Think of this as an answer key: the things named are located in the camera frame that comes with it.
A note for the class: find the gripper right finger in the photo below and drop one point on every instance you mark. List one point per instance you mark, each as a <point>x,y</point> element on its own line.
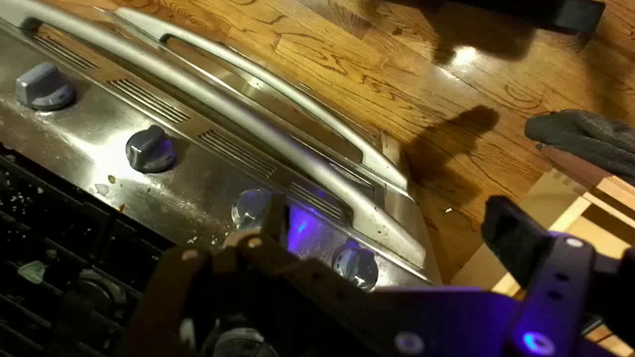
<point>555,285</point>

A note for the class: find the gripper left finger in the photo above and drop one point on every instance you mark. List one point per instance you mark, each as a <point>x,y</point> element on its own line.
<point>218,291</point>

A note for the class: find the wooden knife drawer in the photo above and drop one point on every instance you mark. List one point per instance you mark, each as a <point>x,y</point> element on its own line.
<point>595,219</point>

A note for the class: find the grey stove knob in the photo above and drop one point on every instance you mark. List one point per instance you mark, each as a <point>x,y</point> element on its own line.
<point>151,150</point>
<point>353,265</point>
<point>254,209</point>
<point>41,86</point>

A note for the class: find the grey fabric item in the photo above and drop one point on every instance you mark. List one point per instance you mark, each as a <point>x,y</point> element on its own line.
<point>587,136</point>

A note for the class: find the short steel oven door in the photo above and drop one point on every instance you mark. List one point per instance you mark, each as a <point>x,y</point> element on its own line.
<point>309,166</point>

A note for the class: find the black cooktop grate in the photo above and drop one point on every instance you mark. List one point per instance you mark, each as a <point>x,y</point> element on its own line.
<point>51,251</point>

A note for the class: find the stainless steel stove range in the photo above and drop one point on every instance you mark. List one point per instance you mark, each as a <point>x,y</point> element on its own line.
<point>99,166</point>

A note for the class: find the tall steel oven door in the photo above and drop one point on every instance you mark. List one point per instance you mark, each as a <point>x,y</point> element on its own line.
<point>389,170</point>

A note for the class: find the black bar object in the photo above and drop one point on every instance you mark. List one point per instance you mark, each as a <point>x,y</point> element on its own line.
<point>561,13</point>

